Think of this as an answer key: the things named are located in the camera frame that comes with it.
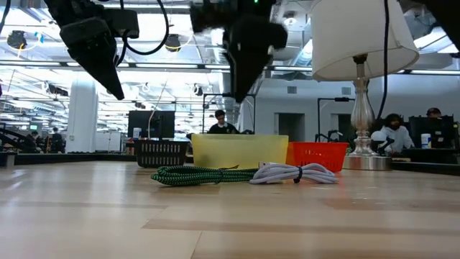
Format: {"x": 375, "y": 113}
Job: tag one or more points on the black plastic slotted basket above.
{"x": 161, "y": 154}

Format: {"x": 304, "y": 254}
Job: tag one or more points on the white wipes container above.
{"x": 426, "y": 141}

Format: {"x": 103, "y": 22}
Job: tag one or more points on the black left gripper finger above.
{"x": 97, "y": 64}

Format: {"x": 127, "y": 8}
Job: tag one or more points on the black equipment case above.
{"x": 431, "y": 131}

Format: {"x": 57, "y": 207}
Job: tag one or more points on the red plastic slotted basket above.
{"x": 316, "y": 154}

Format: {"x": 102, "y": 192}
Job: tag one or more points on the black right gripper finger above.
{"x": 248, "y": 72}

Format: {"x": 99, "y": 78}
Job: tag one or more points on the black computer monitor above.
{"x": 142, "y": 124}

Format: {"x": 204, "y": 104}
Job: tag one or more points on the silver metal lamp base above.
{"x": 362, "y": 108}

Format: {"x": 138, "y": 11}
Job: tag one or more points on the white fabric lamp shade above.
{"x": 352, "y": 32}

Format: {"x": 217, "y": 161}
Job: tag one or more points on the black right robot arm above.
{"x": 449, "y": 14}

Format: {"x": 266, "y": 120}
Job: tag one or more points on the yellow translucent plastic bin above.
{"x": 237, "y": 151}

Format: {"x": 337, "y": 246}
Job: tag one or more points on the person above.
{"x": 397, "y": 135}
{"x": 34, "y": 141}
{"x": 433, "y": 112}
{"x": 221, "y": 126}
{"x": 55, "y": 141}

